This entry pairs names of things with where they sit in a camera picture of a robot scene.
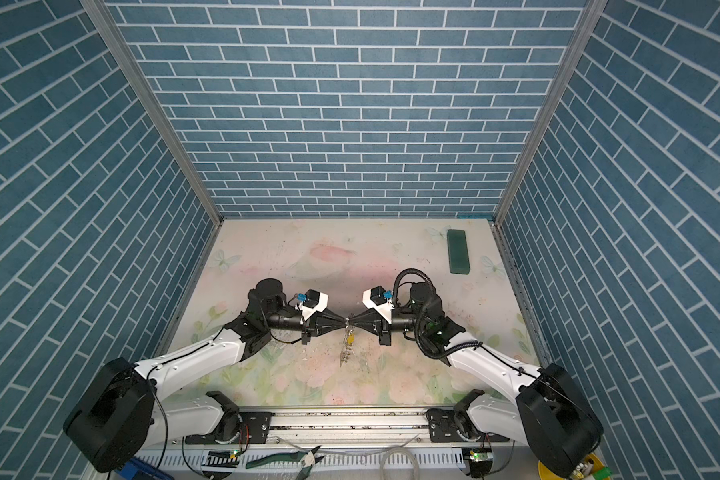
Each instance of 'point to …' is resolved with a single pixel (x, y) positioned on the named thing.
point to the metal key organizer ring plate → (348, 347)
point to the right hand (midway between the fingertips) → (350, 319)
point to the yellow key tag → (350, 338)
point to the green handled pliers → (307, 460)
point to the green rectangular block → (458, 255)
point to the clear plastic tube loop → (395, 450)
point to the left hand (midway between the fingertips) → (342, 324)
